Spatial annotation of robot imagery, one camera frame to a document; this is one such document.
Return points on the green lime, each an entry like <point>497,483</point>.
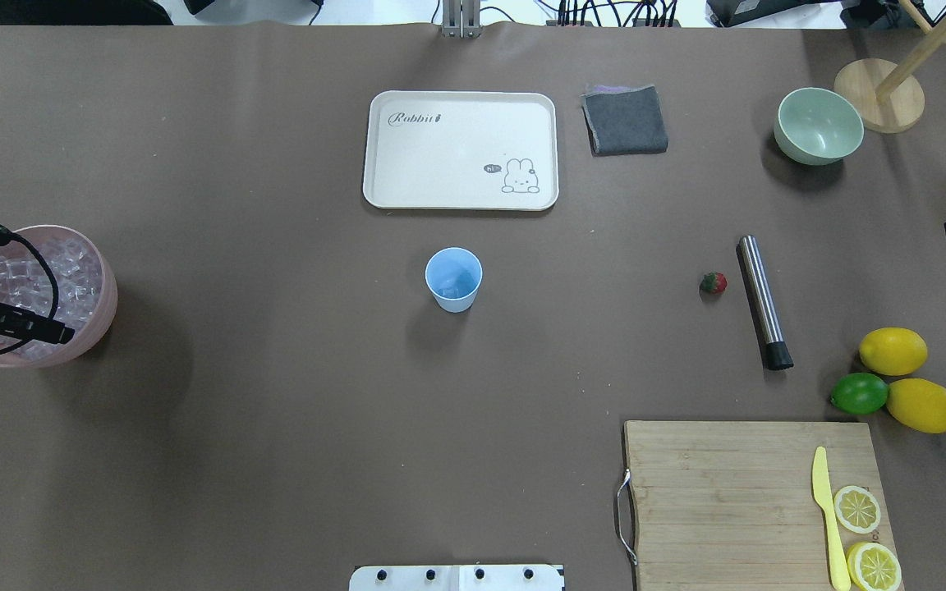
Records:
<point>860,393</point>

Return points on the wooden cutting board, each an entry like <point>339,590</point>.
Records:
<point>727,504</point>

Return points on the wooden mug tree stand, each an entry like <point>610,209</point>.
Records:
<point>885,94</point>

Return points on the yellow plastic knife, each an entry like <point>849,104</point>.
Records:
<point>821,492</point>

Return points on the light blue cup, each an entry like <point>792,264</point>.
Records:
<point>453,276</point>

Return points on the pink bowl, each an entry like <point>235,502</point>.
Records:
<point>79,345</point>

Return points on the mint green bowl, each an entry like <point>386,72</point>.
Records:
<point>817,127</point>

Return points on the pile of clear ice cubes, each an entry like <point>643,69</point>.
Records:
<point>71,279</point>

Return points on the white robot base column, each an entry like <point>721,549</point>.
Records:
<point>459,577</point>

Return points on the grey folded cloth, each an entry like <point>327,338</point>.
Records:
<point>625,120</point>

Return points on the aluminium frame post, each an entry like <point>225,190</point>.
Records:
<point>461,19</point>

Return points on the yellow lemon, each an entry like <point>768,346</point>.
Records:
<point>918,404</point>
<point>893,351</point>

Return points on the lemon slice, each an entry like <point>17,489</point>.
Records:
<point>857,509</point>
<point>873,566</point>

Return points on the small red strawberry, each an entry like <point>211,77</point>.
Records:
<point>713,283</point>

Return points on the cream rabbit tray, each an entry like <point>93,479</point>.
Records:
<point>461,150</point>

